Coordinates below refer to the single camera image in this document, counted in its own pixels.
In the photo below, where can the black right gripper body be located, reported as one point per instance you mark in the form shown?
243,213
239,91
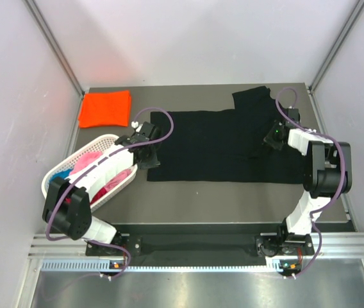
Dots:
272,138

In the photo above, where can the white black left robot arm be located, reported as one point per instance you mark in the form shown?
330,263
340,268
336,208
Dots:
76,221

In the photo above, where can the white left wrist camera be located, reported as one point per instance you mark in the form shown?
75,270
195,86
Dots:
136,125

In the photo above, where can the pink t-shirt in basket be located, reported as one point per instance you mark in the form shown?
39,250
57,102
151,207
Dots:
87,158

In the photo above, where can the aluminium frame post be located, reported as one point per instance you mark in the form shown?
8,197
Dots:
340,39
52,42

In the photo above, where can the magenta t-shirt in basket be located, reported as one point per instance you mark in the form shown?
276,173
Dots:
100,194

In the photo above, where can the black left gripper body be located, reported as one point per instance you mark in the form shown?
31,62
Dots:
151,160

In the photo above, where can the right aluminium frame post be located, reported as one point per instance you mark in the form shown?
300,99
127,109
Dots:
340,39

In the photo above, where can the left aluminium frame post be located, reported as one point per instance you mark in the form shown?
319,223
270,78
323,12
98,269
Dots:
52,42

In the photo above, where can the white plastic laundry basket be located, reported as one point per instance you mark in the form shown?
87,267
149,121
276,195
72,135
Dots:
101,143

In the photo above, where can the folded orange t-shirt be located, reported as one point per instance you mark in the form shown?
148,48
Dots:
105,109

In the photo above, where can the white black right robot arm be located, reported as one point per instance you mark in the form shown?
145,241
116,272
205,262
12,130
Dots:
326,175

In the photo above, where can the slotted grey cable duct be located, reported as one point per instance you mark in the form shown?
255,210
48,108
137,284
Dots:
111,266

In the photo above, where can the blue t-shirt in basket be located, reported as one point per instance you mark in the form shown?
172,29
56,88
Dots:
62,174

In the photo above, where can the black t-shirt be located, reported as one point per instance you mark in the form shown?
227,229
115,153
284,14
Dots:
225,146

